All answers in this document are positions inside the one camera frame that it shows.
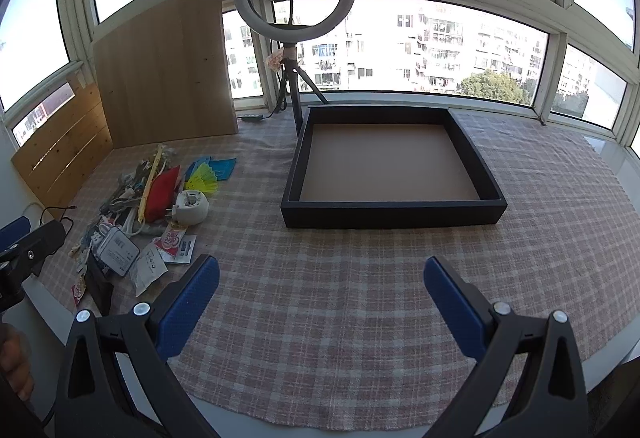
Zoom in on white round plug adapter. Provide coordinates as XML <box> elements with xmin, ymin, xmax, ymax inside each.
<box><xmin>169</xmin><ymin>190</ymin><xmax>210</xmax><ymax>225</ymax></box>

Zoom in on green tree outside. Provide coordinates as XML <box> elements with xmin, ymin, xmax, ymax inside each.
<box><xmin>457</xmin><ymin>70</ymin><xmax>526</xmax><ymax>106</ymax></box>

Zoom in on person's left hand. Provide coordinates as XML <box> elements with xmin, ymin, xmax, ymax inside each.
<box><xmin>0</xmin><ymin>324</ymin><xmax>36</xmax><ymax>401</ymax></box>

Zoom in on neon yellow plastic piece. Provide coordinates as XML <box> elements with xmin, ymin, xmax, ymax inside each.
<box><xmin>186</xmin><ymin>161</ymin><xmax>220</xmax><ymax>194</ymax></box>

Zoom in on apartment buildings outside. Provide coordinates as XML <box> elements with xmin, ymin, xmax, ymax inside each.
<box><xmin>222</xmin><ymin>0</ymin><xmax>601</xmax><ymax>114</ymax></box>

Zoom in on black thin cable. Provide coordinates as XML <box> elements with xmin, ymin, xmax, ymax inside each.
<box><xmin>37</xmin><ymin>204</ymin><xmax>76</xmax><ymax>231</ymax></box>

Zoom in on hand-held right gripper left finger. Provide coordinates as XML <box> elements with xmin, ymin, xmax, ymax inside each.
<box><xmin>54</xmin><ymin>254</ymin><xmax>221</xmax><ymax>438</ymax></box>

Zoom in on red cloth pouch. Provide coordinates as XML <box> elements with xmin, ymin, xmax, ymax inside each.
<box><xmin>144</xmin><ymin>166</ymin><xmax>181</xmax><ymax>222</ymax></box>

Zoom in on slatted pine board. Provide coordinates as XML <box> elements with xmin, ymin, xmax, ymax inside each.
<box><xmin>11</xmin><ymin>82</ymin><xmax>114</xmax><ymax>210</ymax></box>

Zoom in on blue foil packet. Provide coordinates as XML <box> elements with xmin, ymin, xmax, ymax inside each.
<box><xmin>207</xmin><ymin>158</ymin><xmax>237</xmax><ymax>182</ymax></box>

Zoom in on black shallow tray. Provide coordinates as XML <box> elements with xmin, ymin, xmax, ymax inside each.
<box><xmin>280</xmin><ymin>105</ymin><xmax>508</xmax><ymax>230</ymax></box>

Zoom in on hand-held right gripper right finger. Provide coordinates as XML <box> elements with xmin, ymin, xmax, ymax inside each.
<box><xmin>423</xmin><ymin>255</ymin><xmax>591</xmax><ymax>438</ymax></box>

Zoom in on white grey labelled box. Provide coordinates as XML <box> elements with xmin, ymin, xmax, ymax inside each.
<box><xmin>97</xmin><ymin>225</ymin><xmax>141</xmax><ymax>276</ymax></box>

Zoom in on light wooden board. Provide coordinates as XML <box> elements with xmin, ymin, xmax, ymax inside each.
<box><xmin>93</xmin><ymin>0</ymin><xmax>240</xmax><ymax>150</ymax></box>

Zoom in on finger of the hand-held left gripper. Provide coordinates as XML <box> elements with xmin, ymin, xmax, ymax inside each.
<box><xmin>0</xmin><ymin>216</ymin><xmax>32</xmax><ymax>251</ymax></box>
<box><xmin>15</xmin><ymin>220</ymin><xmax>67</xmax><ymax>276</ymax></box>

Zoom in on black small pouch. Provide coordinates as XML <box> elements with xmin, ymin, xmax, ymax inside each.
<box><xmin>85</xmin><ymin>263</ymin><xmax>113</xmax><ymax>314</ymax></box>

